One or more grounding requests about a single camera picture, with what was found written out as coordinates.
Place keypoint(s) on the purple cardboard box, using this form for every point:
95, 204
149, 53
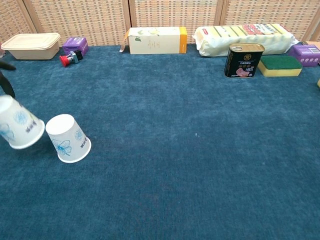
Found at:
306, 55

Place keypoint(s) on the plastic-wrapped sponge multipack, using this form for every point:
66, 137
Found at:
237, 37

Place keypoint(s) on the beige lidded food container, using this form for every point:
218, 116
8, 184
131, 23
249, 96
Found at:
31, 46

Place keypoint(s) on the cream and orange carton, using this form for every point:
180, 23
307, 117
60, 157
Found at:
155, 41

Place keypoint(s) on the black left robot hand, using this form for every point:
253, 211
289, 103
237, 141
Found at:
7, 82

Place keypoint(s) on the red emergency stop button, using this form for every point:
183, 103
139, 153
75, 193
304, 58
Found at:
71, 58

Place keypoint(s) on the woven wooden folding screen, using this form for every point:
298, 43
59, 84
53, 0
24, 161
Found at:
100, 17

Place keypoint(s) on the blue carpet table cover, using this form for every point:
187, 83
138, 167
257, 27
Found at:
175, 150

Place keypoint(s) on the green and yellow sponge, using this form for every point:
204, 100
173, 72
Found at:
280, 65

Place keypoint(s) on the white floral paper cup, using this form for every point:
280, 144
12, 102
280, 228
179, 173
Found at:
17, 125
66, 138

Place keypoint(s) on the black luncheon meat can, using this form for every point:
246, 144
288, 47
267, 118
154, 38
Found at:
241, 62

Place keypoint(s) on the yellow object at edge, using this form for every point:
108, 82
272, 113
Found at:
318, 83

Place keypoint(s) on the purple tissue packet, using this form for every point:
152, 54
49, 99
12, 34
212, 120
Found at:
75, 44

